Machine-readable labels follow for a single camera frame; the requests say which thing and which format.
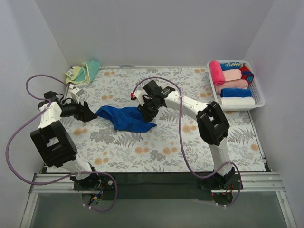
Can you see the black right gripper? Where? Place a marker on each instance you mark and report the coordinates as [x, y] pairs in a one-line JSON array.
[[147, 111]]

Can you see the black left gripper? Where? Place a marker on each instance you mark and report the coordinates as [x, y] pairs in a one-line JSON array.
[[82, 111]]

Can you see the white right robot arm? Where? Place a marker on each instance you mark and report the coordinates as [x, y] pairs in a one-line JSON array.
[[212, 124]]

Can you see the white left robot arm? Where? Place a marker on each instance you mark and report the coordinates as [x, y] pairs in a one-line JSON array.
[[55, 145]]

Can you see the floral patterned table mat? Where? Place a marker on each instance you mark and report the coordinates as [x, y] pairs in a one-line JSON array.
[[170, 144]]

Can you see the green yellow cloth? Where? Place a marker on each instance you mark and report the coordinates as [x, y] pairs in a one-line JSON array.
[[85, 73]]

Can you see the hot pink rolled towel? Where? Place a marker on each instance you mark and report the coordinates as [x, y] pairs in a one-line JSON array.
[[216, 73]]

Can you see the white rolled towel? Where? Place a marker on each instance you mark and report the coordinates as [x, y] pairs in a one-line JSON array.
[[237, 101]]

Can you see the white plastic basket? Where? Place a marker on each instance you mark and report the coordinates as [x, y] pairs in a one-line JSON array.
[[254, 87]]

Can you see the blue lettered rolled towel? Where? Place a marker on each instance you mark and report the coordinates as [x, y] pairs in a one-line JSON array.
[[230, 65]]

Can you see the light pink rolled towel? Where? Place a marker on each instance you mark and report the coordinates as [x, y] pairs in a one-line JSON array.
[[231, 75]]

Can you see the dusty pink rolled towel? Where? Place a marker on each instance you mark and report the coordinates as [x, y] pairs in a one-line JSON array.
[[240, 84]]

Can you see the red blue patterned cloth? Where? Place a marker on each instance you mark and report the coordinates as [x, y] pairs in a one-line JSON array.
[[246, 74]]

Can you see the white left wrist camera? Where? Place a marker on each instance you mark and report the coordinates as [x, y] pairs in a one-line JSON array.
[[75, 94]]

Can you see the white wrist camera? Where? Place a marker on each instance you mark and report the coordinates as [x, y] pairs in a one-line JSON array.
[[75, 94], [138, 95]]

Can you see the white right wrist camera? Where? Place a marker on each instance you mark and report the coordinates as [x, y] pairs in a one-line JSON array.
[[138, 95]]

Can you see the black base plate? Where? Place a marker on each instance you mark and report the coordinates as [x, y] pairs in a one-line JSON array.
[[110, 190]]

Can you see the aluminium front rail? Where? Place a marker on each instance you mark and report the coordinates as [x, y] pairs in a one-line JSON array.
[[251, 182]]

